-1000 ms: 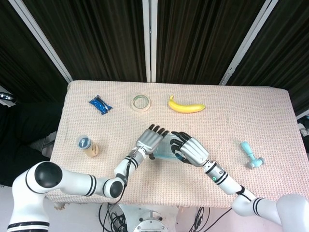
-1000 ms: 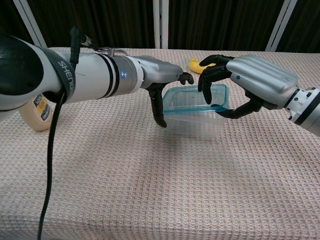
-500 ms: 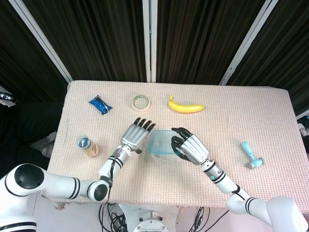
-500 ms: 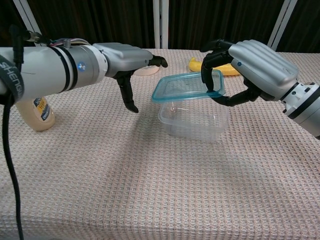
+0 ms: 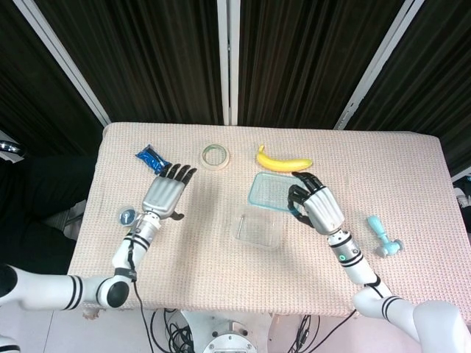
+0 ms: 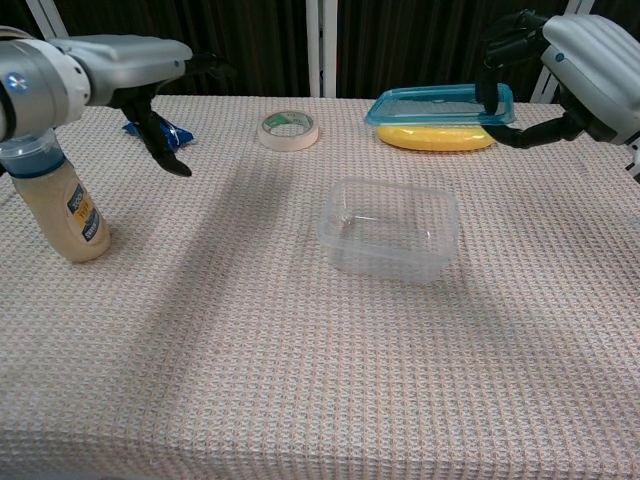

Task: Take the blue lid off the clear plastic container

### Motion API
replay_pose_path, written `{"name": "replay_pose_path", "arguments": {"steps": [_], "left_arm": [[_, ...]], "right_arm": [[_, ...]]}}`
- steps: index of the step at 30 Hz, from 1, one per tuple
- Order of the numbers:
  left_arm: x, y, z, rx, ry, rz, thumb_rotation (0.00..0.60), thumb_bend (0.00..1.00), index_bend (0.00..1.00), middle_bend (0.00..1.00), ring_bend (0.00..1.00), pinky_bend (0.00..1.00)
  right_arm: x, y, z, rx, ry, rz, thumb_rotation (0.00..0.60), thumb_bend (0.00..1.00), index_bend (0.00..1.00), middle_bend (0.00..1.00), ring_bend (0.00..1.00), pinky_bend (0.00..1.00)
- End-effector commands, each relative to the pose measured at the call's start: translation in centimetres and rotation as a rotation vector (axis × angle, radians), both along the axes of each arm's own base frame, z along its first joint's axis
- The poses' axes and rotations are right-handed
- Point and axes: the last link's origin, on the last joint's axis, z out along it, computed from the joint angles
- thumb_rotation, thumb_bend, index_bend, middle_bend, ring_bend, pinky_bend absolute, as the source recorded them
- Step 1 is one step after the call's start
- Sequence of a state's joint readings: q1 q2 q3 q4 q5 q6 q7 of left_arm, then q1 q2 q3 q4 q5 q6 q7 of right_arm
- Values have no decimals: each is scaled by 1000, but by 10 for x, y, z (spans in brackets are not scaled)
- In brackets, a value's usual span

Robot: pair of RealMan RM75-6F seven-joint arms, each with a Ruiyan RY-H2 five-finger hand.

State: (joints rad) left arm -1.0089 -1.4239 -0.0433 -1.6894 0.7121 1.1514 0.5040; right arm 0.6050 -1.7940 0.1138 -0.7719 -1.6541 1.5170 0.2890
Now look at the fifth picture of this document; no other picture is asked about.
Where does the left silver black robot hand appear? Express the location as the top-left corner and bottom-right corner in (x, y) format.
(141, 163), (199, 221)

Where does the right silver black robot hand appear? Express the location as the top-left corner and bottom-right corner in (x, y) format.
(286, 171), (346, 235)

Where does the light blue container lid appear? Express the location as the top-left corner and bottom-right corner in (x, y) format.
(248, 171), (308, 215)

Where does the clear plastic container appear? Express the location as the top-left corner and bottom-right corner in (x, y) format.
(230, 205), (284, 252)

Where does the blue snack packet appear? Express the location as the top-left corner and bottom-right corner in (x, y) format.
(134, 144), (173, 175)

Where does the beige sauce bottle clear cap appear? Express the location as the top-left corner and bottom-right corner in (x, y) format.
(117, 207), (144, 228)

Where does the yellow banana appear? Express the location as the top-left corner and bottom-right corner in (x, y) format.
(255, 144), (314, 173)

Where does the light blue toy hammer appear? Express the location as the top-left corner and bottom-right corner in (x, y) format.
(366, 215), (404, 257)

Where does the beige masking tape roll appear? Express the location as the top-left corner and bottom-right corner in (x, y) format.
(199, 143), (231, 171)

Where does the pink waffle tablecloth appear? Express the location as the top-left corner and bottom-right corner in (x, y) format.
(61, 122), (457, 327)

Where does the person in dark clothes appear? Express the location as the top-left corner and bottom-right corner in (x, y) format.
(0, 153), (97, 273)

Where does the black pleated curtain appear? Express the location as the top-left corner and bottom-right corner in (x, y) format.
(0, 0), (471, 177)

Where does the chrome metal bar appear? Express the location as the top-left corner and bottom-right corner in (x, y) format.
(0, 139), (26, 156)

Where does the white robot torso base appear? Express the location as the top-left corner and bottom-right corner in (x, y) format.
(182, 310), (275, 353)

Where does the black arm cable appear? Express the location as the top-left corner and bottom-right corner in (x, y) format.
(126, 238), (156, 353)

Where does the black cable bundle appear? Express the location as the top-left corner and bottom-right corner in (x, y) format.
(149, 307), (194, 353)
(292, 314), (321, 353)

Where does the white frame post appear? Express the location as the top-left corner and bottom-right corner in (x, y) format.
(333, 0), (426, 130)
(216, 0), (241, 126)
(13, 0), (111, 126)

